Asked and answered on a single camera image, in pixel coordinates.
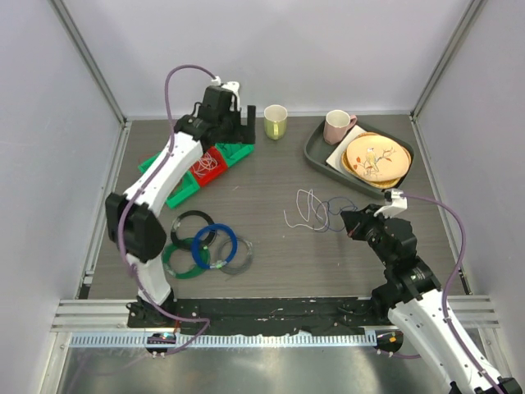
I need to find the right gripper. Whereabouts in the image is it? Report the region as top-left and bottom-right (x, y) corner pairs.
(340, 203), (393, 266)

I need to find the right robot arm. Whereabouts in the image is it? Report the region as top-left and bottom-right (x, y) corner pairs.
(340, 204), (523, 393)

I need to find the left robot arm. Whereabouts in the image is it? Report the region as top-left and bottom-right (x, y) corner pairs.
(105, 81), (256, 328)

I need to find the yellow-green mug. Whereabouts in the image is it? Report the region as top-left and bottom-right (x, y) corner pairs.
(263, 104), (288, 140)

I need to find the lower wooden plate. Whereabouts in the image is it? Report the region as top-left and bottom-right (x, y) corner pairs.
(340, 131), (413, 190)

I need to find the far green bin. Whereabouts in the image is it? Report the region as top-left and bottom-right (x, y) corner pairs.
(216, 144), (254, 167)

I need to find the green bin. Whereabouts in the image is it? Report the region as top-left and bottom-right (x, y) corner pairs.
(216, 144), (254, 167)
(138, 153), (200, 209)

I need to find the white napkin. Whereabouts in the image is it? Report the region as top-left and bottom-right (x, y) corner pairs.
(325, 126), (366, 172)

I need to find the bird pattern plate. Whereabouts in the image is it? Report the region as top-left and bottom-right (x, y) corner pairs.
(345, 135), (411, 181)

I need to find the red bin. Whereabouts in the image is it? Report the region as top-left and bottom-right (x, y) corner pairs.
(190, 147), (228, 187)

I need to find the dark grey tray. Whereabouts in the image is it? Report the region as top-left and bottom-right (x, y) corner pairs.
(304, 118), (414, 199)

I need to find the pink mug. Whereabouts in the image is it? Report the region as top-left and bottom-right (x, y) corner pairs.
(323, 110), (358, 145)

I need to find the near green bin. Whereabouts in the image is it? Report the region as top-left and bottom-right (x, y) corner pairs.
(138, 153), (200, 209)

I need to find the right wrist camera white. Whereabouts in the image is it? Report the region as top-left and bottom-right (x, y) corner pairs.
(373, 188), (408, 218)

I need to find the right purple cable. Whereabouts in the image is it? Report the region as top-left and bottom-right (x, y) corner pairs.
(389, 194), (509, 394)

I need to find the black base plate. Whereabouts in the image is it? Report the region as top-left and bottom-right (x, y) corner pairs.
(126, 297), (391, 337)

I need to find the grey wire coil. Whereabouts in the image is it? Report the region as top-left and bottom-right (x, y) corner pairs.
(216, 236), (254, 277)

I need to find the black wire coil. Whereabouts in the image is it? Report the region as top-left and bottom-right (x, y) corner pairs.
(170, 209), (216, 250)

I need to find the green wire coil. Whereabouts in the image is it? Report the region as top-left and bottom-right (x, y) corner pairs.
(162, 237), (209, 280)

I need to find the blue wire coil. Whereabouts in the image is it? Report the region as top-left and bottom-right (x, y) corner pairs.
(191, 223), (239, 271)

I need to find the left aluminium frame post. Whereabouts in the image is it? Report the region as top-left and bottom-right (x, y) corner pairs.
(48, 0), (127, 126)

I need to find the aluminium frame post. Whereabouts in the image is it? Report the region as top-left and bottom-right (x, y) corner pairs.
(48, 0), (127, 126)
(410, 0), (487, 121)

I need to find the right aluminium frame post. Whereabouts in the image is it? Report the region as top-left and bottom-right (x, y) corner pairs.
(410, 0), (487, 121)

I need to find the slotted cable duct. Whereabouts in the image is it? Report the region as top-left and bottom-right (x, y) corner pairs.
(70, 331), (377, 349)

